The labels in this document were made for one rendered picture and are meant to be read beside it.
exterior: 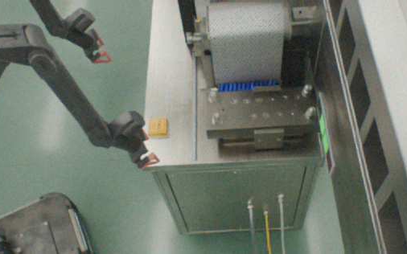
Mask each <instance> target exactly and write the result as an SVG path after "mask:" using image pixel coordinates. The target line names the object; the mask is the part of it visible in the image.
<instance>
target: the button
mask: <svg viewBox="0 0 407 254"><path fill-rule="evenodd" d="M166 135H167V118H166V117H164V118H153V119H149V120H148V136H149V137H155V136H166Z"/></svg>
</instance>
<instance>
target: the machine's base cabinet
mask: <svg viewBox="0 0 407 254"><path fill-rule="evenodd" d="M320 165H321V162H300V163H286V164H272V165H258V166H230V167H216V168H203V169H175V170H152V171H151V173H152V175H153V176H154V179H155V182H156V183H157V185H158V188H159V190H160V191H161V193H162V197H163V199H164V201H165V203H166V205H167V207H168V209H169V211H170V214H171V217H172V218H173V220H174V222H175V224H176V226H177V230H178V232H179V234H180V235H189V234H207V233H225V232H243V231H251V230H250V222H249V211H248V210H247V206H248V205H254V210H253V218H254V231H267V230H266V221H265V215H264V211H268V231H281V230H282V221H281V208H280V203H278V200H279V199H283V204H282V213H283V231H295V230H302V225H303V223H304V219H305V217H306V213H307V210H308V207H309V205H310V197H311V196H312V192H313V189H314V187H315V183H316V180H317V175H318V172H319V168H320Z"/></svg>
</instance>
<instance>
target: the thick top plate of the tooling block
mask: <svg viewBox="0 0 407 254"><path fill-rule="evenodd" d="M303 88H304V86H302V87H291V88H281V93H272V94H261V95H254V92H253V90H247V91H236V92H218V95H219V101H218V102H216V103H214V104H213V103H211V102H210V101H209V95H210V92H205V113H206V134H207V137H208V139H216V138H229V137H253V136H254V130H255V129H268V128H280V127H283V128H284V134H292V133H321V128H320V124H319V116H318V112H317V95H316V91H315V86H311V88H312V95H311V96H310V97H304V96H303V94H302V91H303ZM310 106H313V107H315V109H316V112H317V113H316V114H317V117H316V118H315V119H314V120H308V119H306V116H305V114H306V112H307V110H308V108H309V107H310ZM213 113H219V114H220V116H221V117H222V120H223V122H222V124H221V125H218V126H216V125H213V124H212V116H213Z"/></svg>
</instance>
